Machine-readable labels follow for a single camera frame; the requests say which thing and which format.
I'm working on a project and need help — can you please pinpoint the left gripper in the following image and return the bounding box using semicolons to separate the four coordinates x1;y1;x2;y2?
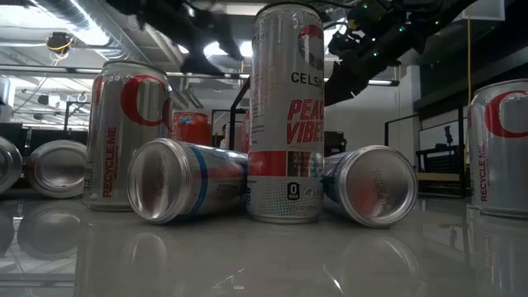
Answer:
135;0;244;78

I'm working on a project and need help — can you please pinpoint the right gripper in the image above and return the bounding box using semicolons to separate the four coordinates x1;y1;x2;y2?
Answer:
325;0;417;106

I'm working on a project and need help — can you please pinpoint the white Celsius Peach Vibe can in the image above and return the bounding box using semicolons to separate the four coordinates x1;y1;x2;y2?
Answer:
246;1;326;225

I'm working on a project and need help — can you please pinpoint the blue silver Red Bull can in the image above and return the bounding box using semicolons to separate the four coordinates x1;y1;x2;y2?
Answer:
125;137;250;226
323;144;418;229

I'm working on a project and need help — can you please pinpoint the silver Diet Coke can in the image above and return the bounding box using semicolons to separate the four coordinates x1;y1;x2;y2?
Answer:
466;78;528;219
82;59;174;213

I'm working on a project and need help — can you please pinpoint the dark red soda can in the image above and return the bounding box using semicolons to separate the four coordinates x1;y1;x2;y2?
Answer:
0;135;23;195

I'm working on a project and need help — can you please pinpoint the black equipment box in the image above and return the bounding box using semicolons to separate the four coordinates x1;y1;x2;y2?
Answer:
324;130;347;158

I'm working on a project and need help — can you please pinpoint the person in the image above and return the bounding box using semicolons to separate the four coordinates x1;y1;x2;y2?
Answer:
217;122;230;150

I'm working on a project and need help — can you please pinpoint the black mesh cart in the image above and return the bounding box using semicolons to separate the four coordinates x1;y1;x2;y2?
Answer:
415;144;462;174

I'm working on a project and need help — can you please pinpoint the yellow hanging cable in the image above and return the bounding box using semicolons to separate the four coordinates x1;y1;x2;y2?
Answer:
465;18;472;166

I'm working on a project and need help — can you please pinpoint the wooden shelf with black frame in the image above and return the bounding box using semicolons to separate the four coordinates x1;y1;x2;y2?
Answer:
229;76;471;198

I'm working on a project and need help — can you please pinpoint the yellow ceiling cord reel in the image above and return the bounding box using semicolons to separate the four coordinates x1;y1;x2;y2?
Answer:
45;31;75;57

